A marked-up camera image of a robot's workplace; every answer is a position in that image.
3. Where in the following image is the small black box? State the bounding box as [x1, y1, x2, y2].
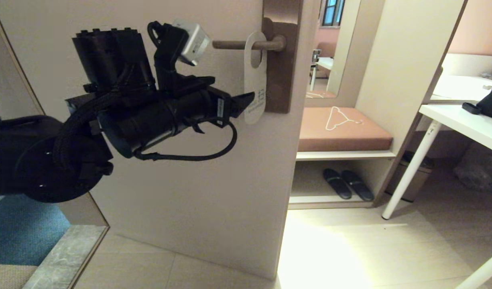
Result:
[461, 102, 482, 116]

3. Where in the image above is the tall wall mirror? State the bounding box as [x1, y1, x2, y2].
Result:
[304, 0, 362, 109]

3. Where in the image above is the grey marble threshold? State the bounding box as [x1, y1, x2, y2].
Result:
[23, 225, 109, 289]

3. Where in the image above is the white wire clothes hanger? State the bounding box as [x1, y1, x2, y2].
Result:
[325, 106, 363, 132]

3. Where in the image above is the white washbasin countertop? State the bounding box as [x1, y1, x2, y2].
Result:
[429, 53, 492, 106]

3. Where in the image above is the black left camera cable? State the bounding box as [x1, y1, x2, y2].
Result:
[134, 120, 238, 162]

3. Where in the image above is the grey-blue do-not-disturb door sign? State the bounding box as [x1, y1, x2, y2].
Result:
[244, 31, 268, 125]

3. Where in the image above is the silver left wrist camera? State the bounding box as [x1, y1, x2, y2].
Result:
[173, 19, 211, 67]

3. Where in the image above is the bronze door handle lever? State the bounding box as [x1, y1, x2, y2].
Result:
[212, 35, 287, 52]

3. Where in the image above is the white table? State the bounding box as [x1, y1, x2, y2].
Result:
[382, 104, 492, 289]

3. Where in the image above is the clear plastic bag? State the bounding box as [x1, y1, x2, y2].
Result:
[454, 147, 492, 195]

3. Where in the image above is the cream wardrobe shelf unit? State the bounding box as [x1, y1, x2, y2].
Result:
[288, 0, 468, 210]

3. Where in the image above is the beige wooden door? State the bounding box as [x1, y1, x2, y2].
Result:
[0, 0, 325, 279]

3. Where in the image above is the beige trash bin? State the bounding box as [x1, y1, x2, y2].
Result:
[385, 151, 434, 203]

